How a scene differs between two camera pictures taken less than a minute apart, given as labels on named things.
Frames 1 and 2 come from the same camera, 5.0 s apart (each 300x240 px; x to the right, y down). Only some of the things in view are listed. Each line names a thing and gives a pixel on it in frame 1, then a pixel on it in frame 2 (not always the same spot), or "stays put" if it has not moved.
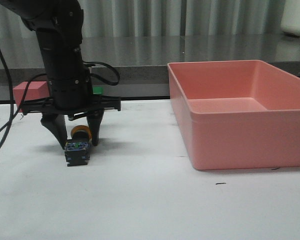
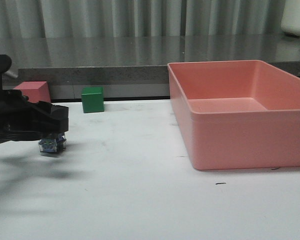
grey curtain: x=139 y=18 stays put
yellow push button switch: x=77 y=151 to x=53 y=145
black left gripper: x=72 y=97 to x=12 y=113
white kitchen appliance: x=295 y=18 stays put
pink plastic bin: x=236 y=114 stays put
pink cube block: x=37 y=89 stays put
